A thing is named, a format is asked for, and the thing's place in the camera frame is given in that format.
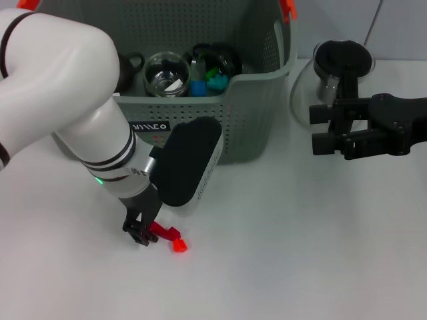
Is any teal square plate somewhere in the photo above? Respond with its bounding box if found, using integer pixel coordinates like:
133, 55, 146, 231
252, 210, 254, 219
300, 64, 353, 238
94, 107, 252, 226
206, 75, 232, 91

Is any glass teacup with black sleeve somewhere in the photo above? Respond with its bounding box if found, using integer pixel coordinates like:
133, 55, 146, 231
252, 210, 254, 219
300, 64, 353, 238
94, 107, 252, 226
191, 42, 244, 81
143, 51, 193, 98

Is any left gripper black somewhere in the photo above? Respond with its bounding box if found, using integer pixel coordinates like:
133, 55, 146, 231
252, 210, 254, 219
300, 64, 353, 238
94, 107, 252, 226
118, 182, 165, 247

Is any blue square plate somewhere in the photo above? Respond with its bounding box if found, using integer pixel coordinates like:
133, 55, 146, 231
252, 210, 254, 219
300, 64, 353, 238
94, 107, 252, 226
190, 79, 208, 98

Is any dark red curved block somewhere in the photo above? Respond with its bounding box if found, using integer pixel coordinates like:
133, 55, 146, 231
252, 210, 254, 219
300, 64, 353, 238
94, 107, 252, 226
150, 222, 182, 241

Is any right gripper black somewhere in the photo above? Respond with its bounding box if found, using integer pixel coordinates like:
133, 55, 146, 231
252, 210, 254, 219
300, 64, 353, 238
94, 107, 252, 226
308, 93, 427, 161

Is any grey perforated storage bin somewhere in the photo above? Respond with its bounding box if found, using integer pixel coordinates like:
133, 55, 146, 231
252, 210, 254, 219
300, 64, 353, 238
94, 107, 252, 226
18, 0, 299, 166

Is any dark clay teapot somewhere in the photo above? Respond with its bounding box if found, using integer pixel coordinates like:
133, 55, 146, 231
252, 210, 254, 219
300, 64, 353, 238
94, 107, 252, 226
115, 52, 146, 95

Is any glass carafe with black handle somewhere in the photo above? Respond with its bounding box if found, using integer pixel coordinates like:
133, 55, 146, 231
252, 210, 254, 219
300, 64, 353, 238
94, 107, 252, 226
289, 39, 376, 134

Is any left wrist camera housing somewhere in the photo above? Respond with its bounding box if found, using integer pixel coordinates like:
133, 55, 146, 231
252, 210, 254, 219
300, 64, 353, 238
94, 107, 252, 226
151, 116, 224, 217

